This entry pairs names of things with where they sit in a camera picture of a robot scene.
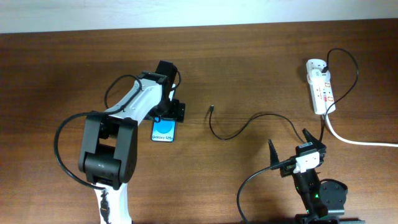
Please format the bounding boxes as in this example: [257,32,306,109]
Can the black USB charging cable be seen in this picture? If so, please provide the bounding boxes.
[208,48,359,144]

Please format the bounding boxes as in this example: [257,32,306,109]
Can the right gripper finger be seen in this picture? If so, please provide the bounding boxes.
[268,139,280,167]
[302,128,324,148]

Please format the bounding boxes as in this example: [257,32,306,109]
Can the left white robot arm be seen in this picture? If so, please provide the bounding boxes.
[78,60,185,223]

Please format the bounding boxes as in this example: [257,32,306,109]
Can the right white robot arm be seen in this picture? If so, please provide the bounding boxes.
[268,129,365,223]

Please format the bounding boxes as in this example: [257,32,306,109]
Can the white USB charger plug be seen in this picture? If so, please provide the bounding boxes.
[307,69,330,85]

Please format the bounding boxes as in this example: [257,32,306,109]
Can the blue Samsung Galaxy smartphone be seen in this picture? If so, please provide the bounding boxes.
[151,118,177,142]

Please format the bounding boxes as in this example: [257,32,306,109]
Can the white power strip cord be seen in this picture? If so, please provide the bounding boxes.
[323,113,398,148]

